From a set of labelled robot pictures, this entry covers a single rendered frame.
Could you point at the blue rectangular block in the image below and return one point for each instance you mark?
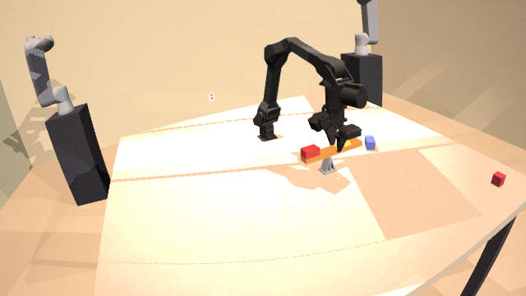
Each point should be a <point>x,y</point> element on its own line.
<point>370,142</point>

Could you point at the small red cube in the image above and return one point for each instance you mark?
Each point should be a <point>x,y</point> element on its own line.
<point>498,179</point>

